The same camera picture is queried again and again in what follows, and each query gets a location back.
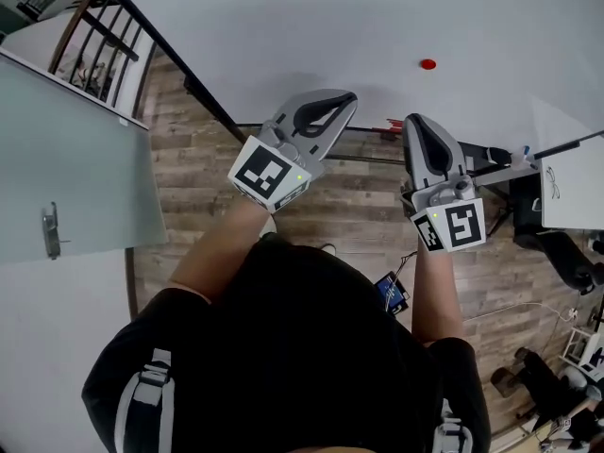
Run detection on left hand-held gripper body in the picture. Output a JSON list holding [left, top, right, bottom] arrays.
[[226, 120, 326, 215]]

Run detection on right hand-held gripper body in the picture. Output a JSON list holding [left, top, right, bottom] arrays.
[[399, 173, 488, 254]]

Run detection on person's right forearm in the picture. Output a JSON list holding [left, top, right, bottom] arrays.
[[410, 241, 466, 346]]

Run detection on person's left forearm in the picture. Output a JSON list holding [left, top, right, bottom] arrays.
[[167, 195, 277, 304]]

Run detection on red striped sticker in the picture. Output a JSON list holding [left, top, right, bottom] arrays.
[[372, 118, 405, 141]]

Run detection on white table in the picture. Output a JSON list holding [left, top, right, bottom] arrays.
[[88, 0, 604, 240]]

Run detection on blue device at waist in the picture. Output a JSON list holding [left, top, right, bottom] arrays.
[[374, 271, 411, 315]]

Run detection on eyeglasses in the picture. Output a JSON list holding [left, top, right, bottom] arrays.
[[545, 165, 562, 201]]

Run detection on black office chair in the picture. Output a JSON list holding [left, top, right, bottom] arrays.
[[485, 175, 604, 296]]

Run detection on white desk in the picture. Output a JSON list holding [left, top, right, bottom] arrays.
[[540, 142, 604, 231]]

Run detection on white rack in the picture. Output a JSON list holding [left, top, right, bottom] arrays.
[[561, 326, 604, 372]]

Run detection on person's black shirt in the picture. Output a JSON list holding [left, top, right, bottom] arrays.
[[80, 233, 492, 453]]

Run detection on frosted glass door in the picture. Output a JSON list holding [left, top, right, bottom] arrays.
[[0, 47, 169, 266]]

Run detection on black stair railing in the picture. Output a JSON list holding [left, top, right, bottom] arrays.
[[16, 0, 157, 120]]

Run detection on light wooden table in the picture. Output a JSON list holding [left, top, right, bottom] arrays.
[[490, 417, 556, 453]]

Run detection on white floor cable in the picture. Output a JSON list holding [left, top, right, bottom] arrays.
[[464, 302, 579, 325]]

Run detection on grey right shoulder strap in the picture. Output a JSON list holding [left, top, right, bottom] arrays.
[[432, 398, 475, 453]]

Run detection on grey shoulder strap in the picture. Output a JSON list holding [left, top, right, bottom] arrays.
[[114, 348, 176, 453], [432, 398, 475, 453]]

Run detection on metal door handle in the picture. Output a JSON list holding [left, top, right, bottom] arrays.
[[41, 200, 72, 261]]

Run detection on grey left shoulder strap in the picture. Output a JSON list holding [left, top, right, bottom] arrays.
[[114, 348, 176, 453]]

